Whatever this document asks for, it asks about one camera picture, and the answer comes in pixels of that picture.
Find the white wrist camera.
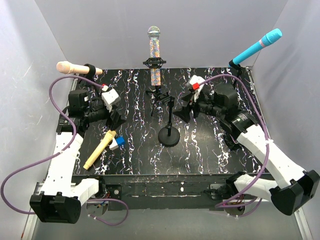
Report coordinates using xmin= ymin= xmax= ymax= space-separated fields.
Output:
xmin=101 ymin=89 xmax=121 ymax=112
xmin=187 ymin=75 xmax=205 ymax=103

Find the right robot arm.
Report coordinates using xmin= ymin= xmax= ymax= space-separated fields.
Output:
xmin=174 ymin=83 xmax=320 ymax=216

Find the blue and white block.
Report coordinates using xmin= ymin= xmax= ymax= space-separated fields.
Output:
xmin=109 ymin=136 xmax=126 ymax=151

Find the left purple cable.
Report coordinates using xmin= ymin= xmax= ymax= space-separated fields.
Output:
xmin=0 ymin=76 xmax=130 ymax=227

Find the black tripod stand, cyan microphone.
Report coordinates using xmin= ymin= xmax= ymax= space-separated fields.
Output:
xmin=228 ymin=60 xmax=243 ymax=90

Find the pink microphone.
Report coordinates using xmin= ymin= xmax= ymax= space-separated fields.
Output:
xmin=56 ymin=61 xmax=103 ymax=75

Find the purple cable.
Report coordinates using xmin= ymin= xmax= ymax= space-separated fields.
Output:
xmin=0 ymin=76 xmax=130 ymax=227
xmin=199 ymin=73 xmax=272 ymax=218

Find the black tripod shock-mount stand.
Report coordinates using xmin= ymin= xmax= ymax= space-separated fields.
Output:
xmin=143 ymin=57 xmax=170 ymax=116

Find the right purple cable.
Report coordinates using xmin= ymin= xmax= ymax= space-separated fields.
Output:
xmin=199 ymin=73 xmax=272 ymax=218

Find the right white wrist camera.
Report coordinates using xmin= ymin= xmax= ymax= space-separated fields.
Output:
xmin=187 ymin=75 xmax=205 ymax=103

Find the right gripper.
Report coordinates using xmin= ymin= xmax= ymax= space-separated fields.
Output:
xmin=171 ymin=88 xmax=224 ymax=124

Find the cream yellow microphone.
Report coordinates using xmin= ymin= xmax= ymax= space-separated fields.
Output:
xmin=83 ymin=130 xmax=117 ymax=170

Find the cyan blue microphone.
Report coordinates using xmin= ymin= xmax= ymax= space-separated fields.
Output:
xmin=228 ymin=28 xmax=283 ymax=68

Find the glitter rhinestone microphone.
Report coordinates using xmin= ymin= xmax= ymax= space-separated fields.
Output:
xmin=147 ymin=26 xmax=161 ymax=86

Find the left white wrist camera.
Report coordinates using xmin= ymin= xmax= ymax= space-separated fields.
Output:
xmin=101 ymin=89 xmax=121 ymax=112

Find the black round-base mic stand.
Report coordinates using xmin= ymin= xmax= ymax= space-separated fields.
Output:
xmin=158 ymin=92 xmax=180 ymax=147

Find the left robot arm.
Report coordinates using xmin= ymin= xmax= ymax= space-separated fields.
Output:
xmin=29 ymin=89 xmax=125 ymax=224

